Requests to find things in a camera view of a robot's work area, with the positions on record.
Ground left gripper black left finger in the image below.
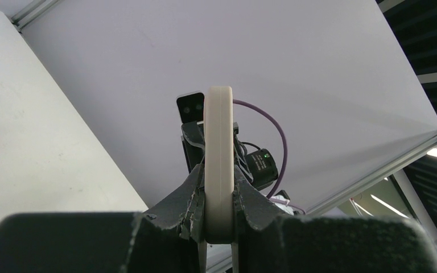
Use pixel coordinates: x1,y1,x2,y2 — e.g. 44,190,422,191
0,164,205,272

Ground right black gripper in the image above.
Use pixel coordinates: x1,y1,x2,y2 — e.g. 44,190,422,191
180,120,255,189

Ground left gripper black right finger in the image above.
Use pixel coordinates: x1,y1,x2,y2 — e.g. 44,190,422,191
233,168,437,272

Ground black phone with pink edge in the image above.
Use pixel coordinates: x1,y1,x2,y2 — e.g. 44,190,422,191
204,86,234,244

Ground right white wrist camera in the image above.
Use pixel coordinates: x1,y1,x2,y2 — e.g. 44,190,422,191
176,92,205,123

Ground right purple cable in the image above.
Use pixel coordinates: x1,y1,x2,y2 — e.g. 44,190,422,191
233,99,307,215

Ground right aluminium frame rail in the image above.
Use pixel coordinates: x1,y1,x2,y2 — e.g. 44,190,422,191
307,131,437,216

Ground aluminium frame rail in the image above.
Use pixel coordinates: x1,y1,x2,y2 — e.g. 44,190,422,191
307,131,437,216
10,0,61,32

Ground left aluminium frame rail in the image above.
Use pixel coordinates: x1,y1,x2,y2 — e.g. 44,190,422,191
10,0,61,32

